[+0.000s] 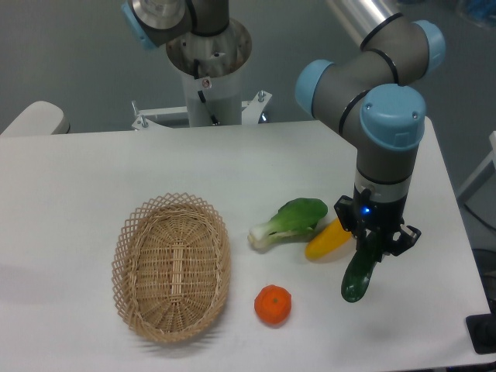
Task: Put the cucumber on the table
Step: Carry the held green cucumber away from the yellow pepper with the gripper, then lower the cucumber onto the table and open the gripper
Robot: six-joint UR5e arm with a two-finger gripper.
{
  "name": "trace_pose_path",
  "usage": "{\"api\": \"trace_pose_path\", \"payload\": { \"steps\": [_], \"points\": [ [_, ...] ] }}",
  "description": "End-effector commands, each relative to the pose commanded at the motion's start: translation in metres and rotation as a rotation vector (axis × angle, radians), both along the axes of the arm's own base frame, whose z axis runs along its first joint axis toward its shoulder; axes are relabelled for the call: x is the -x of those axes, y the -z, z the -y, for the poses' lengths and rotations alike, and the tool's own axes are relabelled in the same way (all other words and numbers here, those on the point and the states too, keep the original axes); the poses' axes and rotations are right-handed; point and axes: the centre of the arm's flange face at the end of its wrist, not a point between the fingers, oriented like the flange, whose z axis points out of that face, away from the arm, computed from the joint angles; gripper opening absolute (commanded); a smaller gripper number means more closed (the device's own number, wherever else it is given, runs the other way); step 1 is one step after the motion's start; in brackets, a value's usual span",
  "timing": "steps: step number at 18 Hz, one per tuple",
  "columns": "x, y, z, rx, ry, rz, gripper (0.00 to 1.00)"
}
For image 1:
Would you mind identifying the white chair armrest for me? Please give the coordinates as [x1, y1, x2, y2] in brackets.
[1, 101, 71, 138]

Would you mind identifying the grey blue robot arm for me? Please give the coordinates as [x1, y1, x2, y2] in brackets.
[122, 1, 446, 262]

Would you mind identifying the woven wicker basket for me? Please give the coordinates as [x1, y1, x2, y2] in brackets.
[112, 193, 231, 343]

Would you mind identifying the black table clamp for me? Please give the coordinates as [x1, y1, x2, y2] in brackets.
[466, 313, 495, 354]

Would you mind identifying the orange pumpkin toy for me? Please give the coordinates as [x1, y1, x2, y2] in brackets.
[254, 284, 292, 326]

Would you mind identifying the white frame at right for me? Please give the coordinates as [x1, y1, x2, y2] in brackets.
[456, 131, 495, 205]

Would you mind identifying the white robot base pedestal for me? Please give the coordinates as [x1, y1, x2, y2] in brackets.
[132, 19, 272, 130]

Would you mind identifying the dark green cucumber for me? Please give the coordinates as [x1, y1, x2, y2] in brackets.
[341, 232, 380, 303]

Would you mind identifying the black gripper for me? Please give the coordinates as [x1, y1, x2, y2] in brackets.
[334, 188, 422, 262]

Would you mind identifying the green bok choy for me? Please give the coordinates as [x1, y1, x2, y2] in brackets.
[247, 198, 328, 250]

